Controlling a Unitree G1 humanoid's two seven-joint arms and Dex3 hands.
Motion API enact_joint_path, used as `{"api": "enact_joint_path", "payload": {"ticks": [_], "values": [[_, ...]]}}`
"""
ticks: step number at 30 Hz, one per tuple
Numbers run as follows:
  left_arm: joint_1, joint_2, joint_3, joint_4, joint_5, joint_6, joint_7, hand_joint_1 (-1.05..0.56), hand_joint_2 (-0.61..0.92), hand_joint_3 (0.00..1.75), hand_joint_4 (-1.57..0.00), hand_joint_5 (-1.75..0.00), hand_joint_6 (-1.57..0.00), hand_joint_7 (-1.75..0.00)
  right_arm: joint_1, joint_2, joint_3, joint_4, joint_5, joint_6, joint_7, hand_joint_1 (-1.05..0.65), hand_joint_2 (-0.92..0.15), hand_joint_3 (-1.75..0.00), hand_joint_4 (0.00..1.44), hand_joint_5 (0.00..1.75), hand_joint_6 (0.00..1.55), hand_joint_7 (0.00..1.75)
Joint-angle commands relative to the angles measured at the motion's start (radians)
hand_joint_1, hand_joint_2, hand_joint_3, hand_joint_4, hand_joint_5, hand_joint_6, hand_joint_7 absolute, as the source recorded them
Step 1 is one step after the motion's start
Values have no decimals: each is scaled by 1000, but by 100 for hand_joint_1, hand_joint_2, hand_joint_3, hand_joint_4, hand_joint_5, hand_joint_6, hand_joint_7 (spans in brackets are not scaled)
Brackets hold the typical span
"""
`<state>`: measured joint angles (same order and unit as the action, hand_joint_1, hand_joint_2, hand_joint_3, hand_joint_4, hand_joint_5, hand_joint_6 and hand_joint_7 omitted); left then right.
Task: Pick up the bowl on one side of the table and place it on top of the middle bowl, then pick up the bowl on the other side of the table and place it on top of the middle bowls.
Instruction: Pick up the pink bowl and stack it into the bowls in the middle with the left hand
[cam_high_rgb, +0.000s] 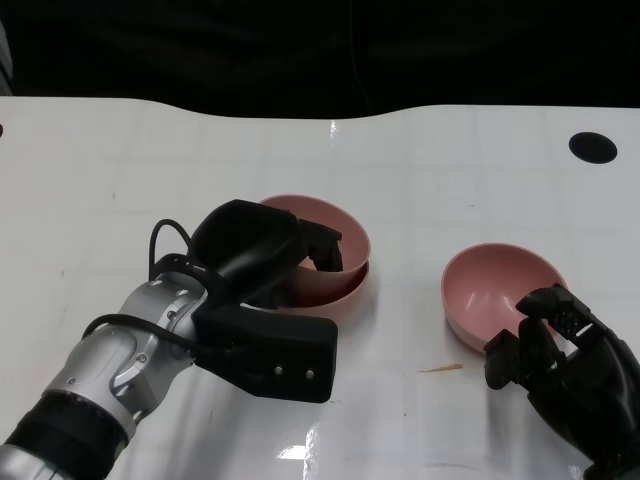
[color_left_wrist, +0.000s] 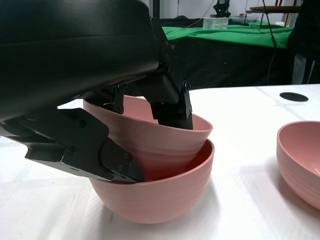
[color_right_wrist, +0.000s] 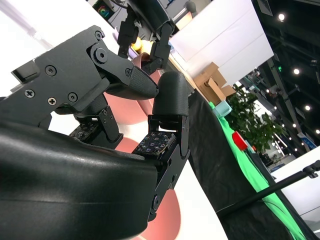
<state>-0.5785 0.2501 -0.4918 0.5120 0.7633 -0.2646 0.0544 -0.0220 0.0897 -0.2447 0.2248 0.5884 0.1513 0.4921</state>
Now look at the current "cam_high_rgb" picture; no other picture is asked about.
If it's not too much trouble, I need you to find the pink plastic bowl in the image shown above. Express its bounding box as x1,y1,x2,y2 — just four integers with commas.
259,193,374,307
441,242,569,356
294,259,370,321

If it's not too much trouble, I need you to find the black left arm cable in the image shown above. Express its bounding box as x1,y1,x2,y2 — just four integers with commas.
82,313,241,357
149,218,199,281

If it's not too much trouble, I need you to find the black left wrist camera housing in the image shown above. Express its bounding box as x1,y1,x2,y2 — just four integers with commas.
192,302,340,404

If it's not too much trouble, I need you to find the white grey background object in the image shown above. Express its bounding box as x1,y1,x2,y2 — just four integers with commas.
0,34,14,96

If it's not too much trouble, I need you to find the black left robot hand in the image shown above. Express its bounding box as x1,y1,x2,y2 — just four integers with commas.
189,198,346,311

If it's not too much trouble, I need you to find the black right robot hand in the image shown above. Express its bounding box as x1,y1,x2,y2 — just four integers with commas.
483,282,640,480

